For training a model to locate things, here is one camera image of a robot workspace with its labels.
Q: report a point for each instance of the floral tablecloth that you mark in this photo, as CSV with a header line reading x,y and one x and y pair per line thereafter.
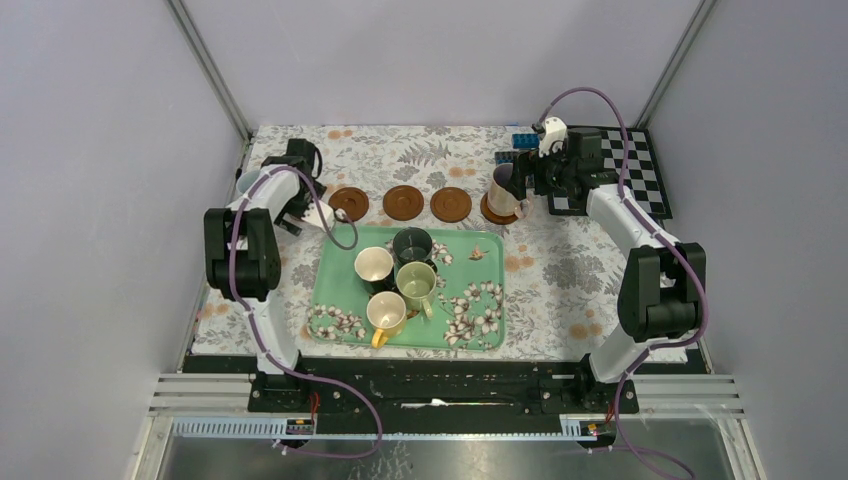
x,y
562,273

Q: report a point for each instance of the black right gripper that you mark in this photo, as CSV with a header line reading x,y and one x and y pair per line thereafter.
x,y
530,163

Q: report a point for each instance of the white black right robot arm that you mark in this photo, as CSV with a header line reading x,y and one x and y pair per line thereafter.
x,y
662,298

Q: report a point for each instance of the brown wooden coaster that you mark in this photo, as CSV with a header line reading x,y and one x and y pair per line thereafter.
x,y
509,204
403,202
451,204
349,203

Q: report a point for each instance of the pink iridescent mug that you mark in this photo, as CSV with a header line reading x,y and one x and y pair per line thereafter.
x,y
500,180

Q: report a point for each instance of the cream black mug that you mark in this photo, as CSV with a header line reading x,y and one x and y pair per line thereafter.
x,y
374,266

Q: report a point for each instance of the yellow mug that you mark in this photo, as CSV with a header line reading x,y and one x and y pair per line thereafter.
x,y
387,314

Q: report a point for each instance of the black white chessboard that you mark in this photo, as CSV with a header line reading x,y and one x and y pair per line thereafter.
x,y
643,178

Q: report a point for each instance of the light blue mug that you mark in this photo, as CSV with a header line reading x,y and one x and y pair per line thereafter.
x,y
245,182

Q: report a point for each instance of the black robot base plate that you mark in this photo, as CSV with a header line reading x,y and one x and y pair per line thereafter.
x,y
335,385

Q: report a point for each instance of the dark green mug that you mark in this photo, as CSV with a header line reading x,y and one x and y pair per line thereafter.
x,y
412,244

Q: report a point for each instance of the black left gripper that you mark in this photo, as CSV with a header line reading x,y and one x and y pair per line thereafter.
x,y
316,193

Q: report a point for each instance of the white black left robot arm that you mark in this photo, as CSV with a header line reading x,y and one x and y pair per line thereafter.
x,y
242,257

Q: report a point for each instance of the green floral tray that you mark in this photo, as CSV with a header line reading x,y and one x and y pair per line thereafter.
x,y
469,311

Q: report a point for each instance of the grey toy brick baseplate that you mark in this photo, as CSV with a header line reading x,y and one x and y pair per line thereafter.
x,y
510,157

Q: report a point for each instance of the blue toy brick block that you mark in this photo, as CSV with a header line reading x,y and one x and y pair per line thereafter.
x,y
525,141

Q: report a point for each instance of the pale green mug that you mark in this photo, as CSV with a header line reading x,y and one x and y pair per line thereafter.
x,y
417,284

